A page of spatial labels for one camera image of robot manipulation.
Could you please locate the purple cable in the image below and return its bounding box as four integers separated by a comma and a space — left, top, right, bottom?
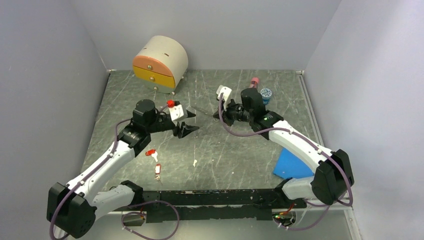
217, 92, 354, 232
49, 105, 180, 240

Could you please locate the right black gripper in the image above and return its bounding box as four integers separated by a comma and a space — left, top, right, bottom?
213, 97, 253, 127

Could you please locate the pink capped brown vial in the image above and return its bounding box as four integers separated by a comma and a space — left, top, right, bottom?
249, 77, 260, 88

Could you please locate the key with red tag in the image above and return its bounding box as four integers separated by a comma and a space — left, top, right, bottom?
145, 149, 159, 163

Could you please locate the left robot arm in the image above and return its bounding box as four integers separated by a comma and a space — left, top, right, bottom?
46, 99, 199, 240

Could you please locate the blue round tin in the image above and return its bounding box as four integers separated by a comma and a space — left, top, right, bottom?
259, 88, 272, 105

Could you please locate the key with red label fob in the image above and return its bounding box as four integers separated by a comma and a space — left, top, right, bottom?
154, 163, 162, 182

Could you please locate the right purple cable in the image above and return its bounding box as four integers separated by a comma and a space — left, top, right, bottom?
217, 92, 354, 232

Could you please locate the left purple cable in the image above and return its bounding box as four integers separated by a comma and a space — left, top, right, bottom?
49, 105, 180, 240

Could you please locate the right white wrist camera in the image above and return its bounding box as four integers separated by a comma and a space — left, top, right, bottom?
216, 85, 232, 111

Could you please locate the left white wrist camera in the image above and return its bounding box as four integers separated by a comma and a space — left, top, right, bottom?
166, 100, 188, 122

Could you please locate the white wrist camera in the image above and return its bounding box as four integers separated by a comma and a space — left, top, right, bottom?
166, 100, 188, 122
216, 85, 232, 111

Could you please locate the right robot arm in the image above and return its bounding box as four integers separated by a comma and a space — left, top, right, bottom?
214, 85, 355, 208

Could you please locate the blue foam sheet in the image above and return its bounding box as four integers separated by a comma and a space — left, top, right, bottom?
272, 148, 314, 179

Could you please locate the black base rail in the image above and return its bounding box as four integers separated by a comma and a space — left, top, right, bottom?
109, 188, 308, 223

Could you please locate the aluminium frame rail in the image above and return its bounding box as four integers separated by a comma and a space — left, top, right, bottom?
60, 188, 354, 216

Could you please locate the round beige drawer box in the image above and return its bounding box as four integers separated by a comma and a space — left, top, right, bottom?
132, 35, 189, 95

